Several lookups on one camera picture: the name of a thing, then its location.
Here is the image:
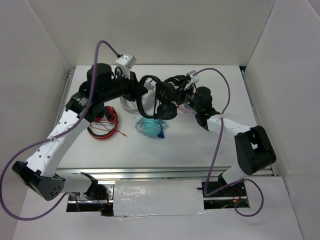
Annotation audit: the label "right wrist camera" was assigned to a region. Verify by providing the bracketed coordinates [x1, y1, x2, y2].
[184, 70, 200, 90]

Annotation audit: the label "pink and blue headphones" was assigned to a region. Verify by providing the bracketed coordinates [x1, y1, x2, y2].
[178, 103, 196, 115]

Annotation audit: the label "red black headphones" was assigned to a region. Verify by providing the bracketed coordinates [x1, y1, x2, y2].
[86, 105, 128, 141]

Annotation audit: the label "teal cat ear headphones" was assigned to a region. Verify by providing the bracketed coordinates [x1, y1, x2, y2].
[134, 117, 168, 139]

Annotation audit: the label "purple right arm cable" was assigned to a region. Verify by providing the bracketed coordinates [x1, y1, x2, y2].
[194, 67, 265, 218]

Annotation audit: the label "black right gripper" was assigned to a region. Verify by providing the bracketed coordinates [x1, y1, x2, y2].
[170, 81, 202, 113]

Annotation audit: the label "aluminium base frame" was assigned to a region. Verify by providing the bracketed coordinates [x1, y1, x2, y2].
[37, 67, 278, 213]

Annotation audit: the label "black wrapped headphones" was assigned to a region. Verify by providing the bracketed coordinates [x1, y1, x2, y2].
[164, 75, 191, 90]

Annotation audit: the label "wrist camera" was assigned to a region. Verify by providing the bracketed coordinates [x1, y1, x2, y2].
[184, 70, 200, 90]
[115, 54, 137, 79]

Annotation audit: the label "grey white headphones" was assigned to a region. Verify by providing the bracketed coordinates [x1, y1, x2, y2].
[120, 81, 156, 114]

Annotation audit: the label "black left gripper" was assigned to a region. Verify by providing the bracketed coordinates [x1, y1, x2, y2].
[100, 69, 148, 103]

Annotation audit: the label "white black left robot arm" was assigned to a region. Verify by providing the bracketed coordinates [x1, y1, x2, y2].
[12, 59, 147, 201]

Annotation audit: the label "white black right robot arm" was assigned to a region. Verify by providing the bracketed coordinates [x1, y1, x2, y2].
[176, 86, 277, 196]

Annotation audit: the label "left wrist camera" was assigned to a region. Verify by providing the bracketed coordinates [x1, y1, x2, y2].
[115, 54, 137, 79]

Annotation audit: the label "white front cover panel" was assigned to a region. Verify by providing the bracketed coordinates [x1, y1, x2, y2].
[113, 179, 205, 217]

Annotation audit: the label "black Panasonic headphones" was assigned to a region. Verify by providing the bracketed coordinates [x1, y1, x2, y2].
[136, 75, 178, 121]

